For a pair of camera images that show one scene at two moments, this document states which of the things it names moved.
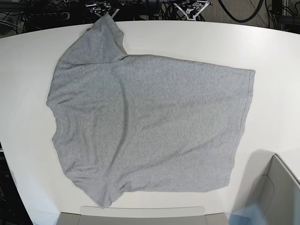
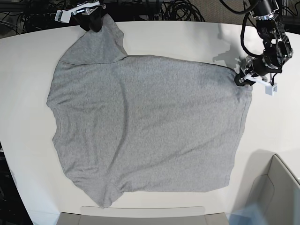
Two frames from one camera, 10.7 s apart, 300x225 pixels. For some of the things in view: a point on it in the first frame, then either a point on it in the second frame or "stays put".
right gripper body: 101,7 -> 94,9
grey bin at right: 268,182 stays put
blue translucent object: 251,215 stays put
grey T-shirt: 125,123 stays put
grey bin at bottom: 142,215 stays put
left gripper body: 192,8 -> 259,69
